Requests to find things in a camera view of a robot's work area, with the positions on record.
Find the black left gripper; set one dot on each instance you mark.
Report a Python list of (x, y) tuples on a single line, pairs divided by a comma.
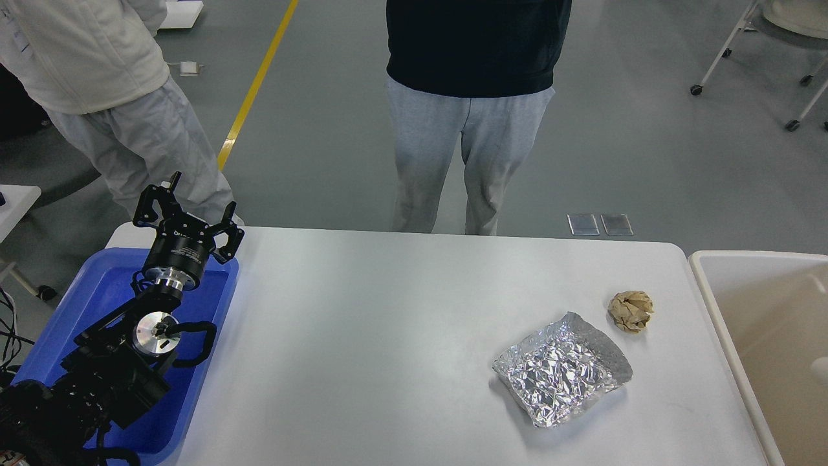
[(181, 248)]

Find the white paper cup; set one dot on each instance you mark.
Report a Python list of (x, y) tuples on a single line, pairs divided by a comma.
[(819, 370)]

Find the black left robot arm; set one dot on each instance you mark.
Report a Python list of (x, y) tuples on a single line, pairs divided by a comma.
[(115, 374)]

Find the blue plastic tray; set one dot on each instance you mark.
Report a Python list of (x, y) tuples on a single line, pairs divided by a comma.
[(102, 285)]

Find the person in white jacket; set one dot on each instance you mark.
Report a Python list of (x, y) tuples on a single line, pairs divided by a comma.
[(96, 69)]

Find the white flat board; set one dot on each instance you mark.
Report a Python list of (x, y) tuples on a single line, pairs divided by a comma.
[(181, 14)]

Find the person in dark hoodie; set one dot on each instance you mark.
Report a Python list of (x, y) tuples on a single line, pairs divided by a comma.
[(478, 74)]

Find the metal floor plate left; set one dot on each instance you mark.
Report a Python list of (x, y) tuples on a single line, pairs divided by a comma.
[(583, 225)]

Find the metal floor plate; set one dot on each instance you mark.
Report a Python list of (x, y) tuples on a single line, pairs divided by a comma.
[(583, 225), (617, 225)]

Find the crumpled aluminium foil sheet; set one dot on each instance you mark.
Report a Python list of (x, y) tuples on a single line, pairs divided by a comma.
[(561, 370)]

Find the metal floor plate right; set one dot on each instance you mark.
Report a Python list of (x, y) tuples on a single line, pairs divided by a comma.
[(617, 225)]

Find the crumpled brown paper ball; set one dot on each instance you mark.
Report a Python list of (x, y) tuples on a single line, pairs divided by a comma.
[(631, 310)]

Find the beige plastic bin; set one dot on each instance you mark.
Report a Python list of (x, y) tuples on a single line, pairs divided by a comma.
[(769, 310)]

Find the white power adapter with cable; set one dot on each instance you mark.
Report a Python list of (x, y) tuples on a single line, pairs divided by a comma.
[(187, 68)]

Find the white chair frame with castors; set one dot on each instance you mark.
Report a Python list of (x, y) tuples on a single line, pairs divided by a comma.
[(756, 17)]

